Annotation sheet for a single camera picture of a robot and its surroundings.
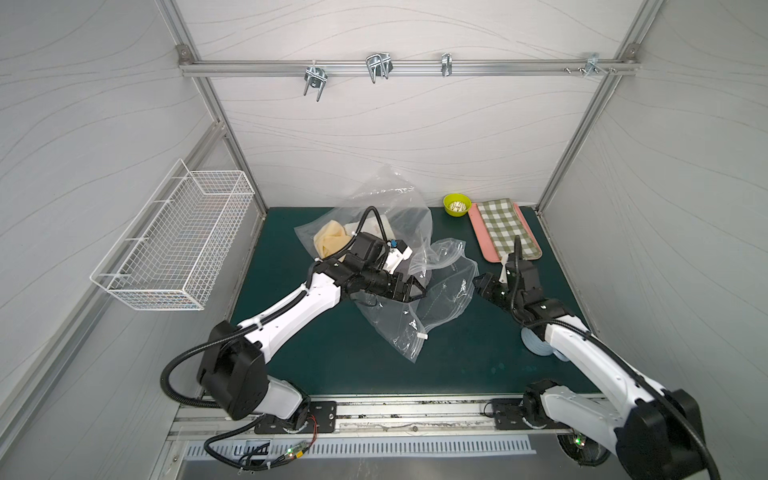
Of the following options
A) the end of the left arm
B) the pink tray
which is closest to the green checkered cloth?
the pink tray

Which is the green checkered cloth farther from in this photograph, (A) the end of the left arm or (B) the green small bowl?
(A) the end of the left arm

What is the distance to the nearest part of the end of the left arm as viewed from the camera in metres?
0.59

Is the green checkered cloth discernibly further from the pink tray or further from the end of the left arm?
the end of the left arm
